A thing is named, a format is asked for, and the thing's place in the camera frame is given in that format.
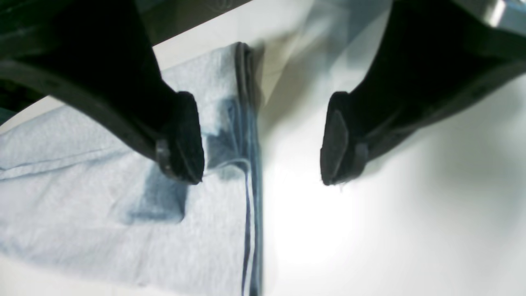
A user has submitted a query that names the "grey T-shirt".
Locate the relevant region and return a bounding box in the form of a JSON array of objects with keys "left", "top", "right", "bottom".
[{"left": 0, "top": 42, "right": 262, "bottom": 296}]

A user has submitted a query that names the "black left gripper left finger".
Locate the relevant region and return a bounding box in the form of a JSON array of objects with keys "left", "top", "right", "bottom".
[{"left": 0, "top": 0, "right": 205, "bottom": 184}]

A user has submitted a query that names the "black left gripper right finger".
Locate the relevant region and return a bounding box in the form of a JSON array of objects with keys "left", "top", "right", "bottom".
[{"left": 321, "top": 0, "right": 526, "bottom": 186}]

